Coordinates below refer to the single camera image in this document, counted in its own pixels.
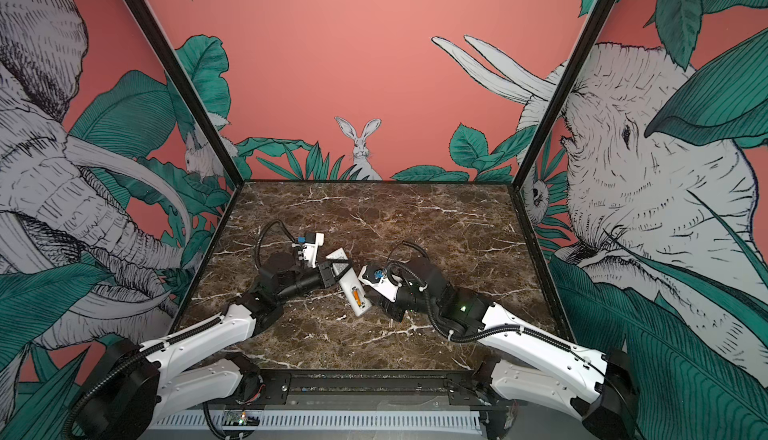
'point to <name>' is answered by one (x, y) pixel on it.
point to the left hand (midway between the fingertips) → (352, 262)
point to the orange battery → (357, 297)
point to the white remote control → (350, 284)
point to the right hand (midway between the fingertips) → (367, 287)
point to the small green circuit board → (241, 417)
